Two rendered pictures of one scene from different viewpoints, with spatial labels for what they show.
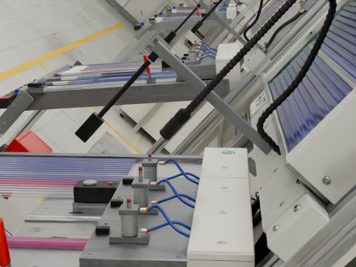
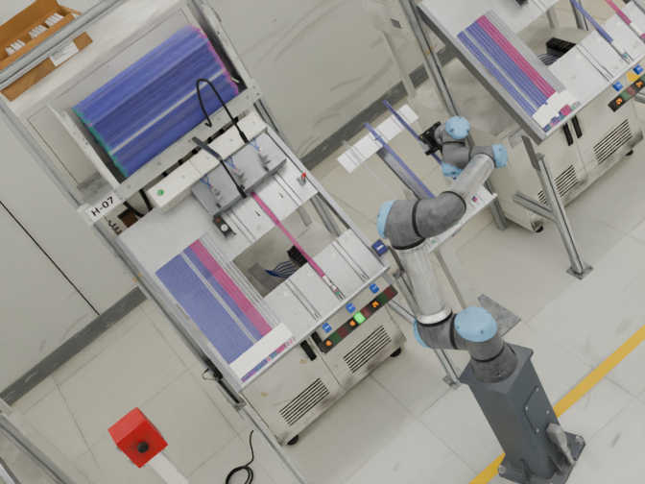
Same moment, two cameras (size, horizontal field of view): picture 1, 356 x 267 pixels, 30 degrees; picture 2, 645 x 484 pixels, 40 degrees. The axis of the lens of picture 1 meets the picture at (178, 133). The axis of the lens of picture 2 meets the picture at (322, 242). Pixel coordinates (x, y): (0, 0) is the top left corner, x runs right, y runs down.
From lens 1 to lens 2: 3.25 m
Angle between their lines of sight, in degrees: 88
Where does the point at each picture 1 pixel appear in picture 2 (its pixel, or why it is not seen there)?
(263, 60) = not seen: outside the picture
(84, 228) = (243, 214)
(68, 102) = not seen: outside the picture
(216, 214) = (233, 140)
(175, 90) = not seen: outside the picture
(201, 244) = (259, 127)
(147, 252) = (268, 145)
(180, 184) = (203, 187)
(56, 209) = (236, 242)
